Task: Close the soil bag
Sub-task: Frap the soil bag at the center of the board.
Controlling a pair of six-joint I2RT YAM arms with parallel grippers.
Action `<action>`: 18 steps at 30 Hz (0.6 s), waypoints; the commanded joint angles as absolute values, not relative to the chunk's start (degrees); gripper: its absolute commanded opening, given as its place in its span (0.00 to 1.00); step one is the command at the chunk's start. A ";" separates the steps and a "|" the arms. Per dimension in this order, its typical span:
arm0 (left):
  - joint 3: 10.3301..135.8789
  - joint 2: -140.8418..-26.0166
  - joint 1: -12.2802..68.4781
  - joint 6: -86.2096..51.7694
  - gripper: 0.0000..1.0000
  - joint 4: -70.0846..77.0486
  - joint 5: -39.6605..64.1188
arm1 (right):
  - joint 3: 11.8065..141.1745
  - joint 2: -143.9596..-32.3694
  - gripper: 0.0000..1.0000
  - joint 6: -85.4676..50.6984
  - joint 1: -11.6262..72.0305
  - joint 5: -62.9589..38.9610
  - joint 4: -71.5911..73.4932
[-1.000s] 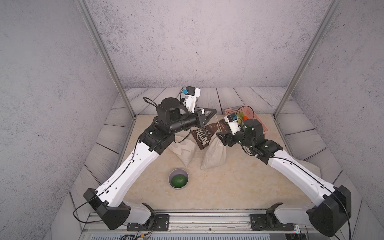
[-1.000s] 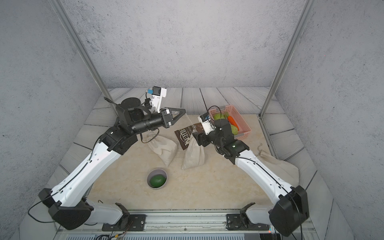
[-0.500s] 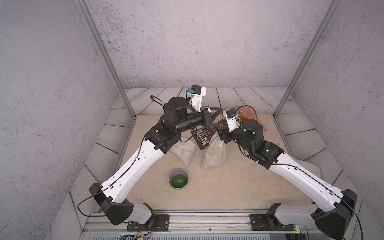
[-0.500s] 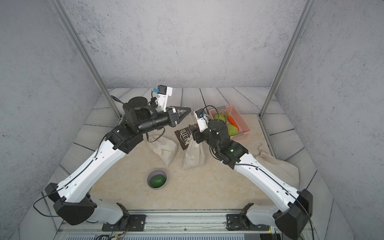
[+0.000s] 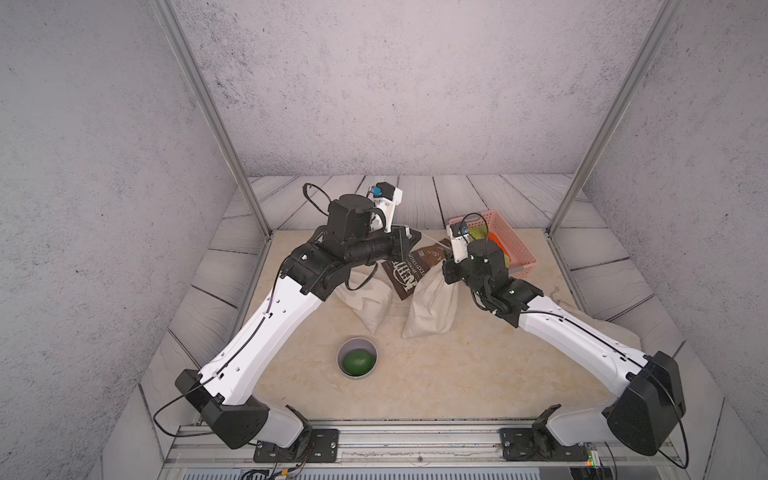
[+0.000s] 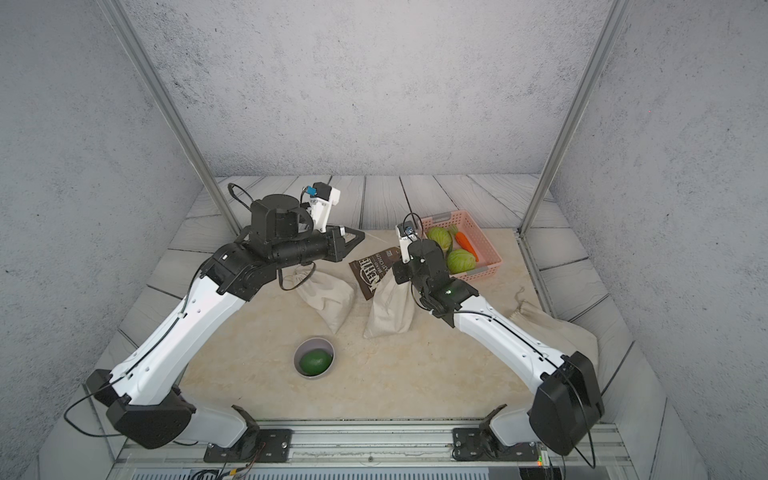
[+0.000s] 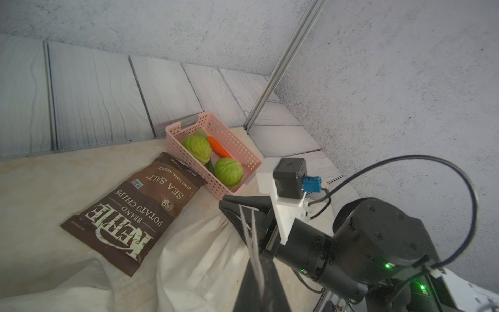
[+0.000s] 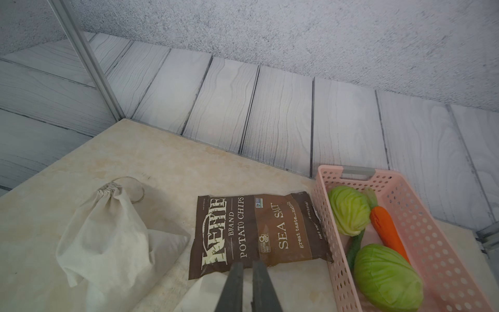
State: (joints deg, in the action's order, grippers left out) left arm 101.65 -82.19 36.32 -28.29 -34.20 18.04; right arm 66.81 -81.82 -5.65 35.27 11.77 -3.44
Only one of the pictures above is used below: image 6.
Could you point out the pink plastic basket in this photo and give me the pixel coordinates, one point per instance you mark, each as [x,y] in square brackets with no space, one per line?
[489,259]

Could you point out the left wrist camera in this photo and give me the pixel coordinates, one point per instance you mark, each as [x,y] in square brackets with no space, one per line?
[322,197]

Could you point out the beige drawstring soil bag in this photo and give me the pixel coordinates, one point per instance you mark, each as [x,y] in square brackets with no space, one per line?
[392,309]

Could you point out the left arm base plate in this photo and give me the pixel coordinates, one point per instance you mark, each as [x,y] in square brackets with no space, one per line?
[260,446]

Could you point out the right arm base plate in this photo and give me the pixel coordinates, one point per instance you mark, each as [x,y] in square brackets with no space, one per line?
[479,444]

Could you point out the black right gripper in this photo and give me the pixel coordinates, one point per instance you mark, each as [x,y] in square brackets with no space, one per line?
[402,272]

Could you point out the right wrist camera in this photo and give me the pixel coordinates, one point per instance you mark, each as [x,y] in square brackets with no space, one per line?
[408,237]

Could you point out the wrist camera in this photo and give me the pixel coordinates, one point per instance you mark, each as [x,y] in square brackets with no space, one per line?
[322,197]
[408,237]

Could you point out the small beige cloth bag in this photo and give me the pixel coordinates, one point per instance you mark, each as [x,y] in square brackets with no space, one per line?
[330,297]

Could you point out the brown Kettle chips bag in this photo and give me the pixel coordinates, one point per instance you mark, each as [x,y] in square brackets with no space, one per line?
[369,271]

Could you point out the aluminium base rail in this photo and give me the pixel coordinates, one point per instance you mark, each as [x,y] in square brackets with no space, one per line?
[423,443]

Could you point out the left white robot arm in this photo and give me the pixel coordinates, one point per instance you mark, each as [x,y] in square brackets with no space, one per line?
[141,395]

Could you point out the green cabbage front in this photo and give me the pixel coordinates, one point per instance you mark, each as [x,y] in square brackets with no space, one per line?
[460,261]

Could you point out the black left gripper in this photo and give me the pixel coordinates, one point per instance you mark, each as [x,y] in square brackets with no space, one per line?
[333,246]

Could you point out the right aluminium frame post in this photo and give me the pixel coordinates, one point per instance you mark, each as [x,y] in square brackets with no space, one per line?
[589,79]

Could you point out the aluminium frame post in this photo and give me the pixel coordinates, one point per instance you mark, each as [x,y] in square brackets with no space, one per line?
[589,79]
[120,22]

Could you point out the green cabbage back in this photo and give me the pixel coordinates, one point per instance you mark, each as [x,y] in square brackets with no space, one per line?
[442,237]

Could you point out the beige cloth bag right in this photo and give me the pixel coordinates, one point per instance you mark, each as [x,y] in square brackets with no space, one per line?
[558,334]

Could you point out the green avocado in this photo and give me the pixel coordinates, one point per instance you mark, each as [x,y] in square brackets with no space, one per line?
[315,362]

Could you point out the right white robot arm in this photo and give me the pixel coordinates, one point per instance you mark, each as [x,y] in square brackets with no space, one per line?
[567,401]

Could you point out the left aluminium frame post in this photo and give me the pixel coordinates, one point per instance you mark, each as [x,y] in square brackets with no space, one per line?
[120,22]

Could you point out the orange carrot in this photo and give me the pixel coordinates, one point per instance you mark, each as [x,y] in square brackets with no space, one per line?
[463,241]

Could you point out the grey bowl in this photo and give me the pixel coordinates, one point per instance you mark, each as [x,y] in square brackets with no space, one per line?
[311,344]

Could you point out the green cabbage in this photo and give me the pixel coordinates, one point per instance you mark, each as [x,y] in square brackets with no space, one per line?
[460,261]
[442,237]

